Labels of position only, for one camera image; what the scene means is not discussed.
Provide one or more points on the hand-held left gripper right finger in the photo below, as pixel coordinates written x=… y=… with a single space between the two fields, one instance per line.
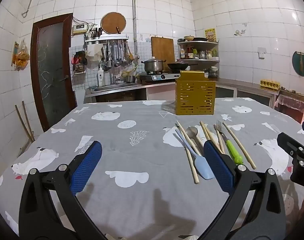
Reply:
x=218 y=165

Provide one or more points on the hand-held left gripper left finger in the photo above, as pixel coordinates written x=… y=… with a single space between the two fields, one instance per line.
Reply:
x=88 y=162

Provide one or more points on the light blue silicone spatula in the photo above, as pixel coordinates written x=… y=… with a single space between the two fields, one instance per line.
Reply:
x=204 y=167

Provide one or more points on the metal spoon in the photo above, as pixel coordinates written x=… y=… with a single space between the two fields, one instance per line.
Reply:
x=191 y=131

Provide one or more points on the yellow perforated utensil holder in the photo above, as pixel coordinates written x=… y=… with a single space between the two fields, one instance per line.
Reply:
x=195 y=97

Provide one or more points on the plastic covered red cabinet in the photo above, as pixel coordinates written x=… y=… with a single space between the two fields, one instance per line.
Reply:
x=291 y=105

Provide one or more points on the grey animal print tablecloth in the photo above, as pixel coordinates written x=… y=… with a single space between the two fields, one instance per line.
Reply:
x=132 y=155

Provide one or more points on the yellow egg carton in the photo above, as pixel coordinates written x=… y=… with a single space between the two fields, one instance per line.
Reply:
x=269 y=84

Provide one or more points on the green round board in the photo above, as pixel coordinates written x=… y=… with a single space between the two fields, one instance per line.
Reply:
x=298 y=65

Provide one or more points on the bamboo stick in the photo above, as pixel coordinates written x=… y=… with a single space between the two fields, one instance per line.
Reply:
x=28 y=121
x=23 y=122

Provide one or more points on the steel sink counter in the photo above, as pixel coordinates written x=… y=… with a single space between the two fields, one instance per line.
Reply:
x=117 y=88

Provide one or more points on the white soap bottle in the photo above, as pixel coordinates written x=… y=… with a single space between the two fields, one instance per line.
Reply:
x=100 y=78

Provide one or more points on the steel faucet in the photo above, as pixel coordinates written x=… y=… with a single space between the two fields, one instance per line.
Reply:
x=114 y=76

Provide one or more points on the glass jar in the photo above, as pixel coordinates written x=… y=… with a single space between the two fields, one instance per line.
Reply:
x=213 y=73

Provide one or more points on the small steel saucepan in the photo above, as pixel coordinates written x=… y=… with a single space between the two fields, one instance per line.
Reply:
x=129 y=79

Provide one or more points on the brown frosted glass door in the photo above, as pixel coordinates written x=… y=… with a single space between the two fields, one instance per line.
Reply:
x=52 y=67

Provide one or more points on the gas stove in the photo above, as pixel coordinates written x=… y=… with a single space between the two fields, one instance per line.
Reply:
x=159 y=77

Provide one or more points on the steel corner shelf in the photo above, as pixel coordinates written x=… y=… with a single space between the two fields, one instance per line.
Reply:
x=199 y=60

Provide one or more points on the black wok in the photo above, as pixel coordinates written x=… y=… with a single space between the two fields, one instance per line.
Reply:
x=178 y=66

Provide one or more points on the white hanging cloth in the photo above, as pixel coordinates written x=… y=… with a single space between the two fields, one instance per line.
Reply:
x=94 y=51

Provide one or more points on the row of hanging metal ladles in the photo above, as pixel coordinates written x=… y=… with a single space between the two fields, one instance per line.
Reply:
x=118 y=55

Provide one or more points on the row of condiment bottles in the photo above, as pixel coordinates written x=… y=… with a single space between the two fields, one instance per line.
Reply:
x=191 y=53

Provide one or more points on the steel pot with lid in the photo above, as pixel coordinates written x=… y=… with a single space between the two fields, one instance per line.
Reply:
x=153 y=65

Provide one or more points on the orange hanging bag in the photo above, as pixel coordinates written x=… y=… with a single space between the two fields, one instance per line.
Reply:
x=22 y=56

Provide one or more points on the black shallow pan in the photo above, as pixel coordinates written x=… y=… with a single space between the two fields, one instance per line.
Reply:
x=200 y=39

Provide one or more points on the wooden cutting board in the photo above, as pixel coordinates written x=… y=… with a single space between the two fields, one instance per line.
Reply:
x=163 y=48

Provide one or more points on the steel cutlery caddy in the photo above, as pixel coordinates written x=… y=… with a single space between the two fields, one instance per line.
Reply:
x=95 y=33

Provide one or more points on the tan bowl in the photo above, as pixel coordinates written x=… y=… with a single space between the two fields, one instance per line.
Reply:
x=189 y=38

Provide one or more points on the round bamboo tray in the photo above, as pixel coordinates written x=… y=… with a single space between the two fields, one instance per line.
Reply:
x=112 y=22

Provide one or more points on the white wall socket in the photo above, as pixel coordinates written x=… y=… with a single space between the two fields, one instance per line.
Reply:
x=261 y=53

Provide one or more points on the wall sticker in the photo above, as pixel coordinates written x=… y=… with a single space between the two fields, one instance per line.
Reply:
x=238 y=32

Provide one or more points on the steel wall rack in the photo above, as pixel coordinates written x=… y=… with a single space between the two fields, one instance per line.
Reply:
x=107 y=39

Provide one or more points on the yellow wall poster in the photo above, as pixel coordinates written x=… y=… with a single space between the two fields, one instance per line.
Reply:
x=210 y=35

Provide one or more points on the white wall control box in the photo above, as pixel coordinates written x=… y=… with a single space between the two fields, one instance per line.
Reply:
x=79 y=29

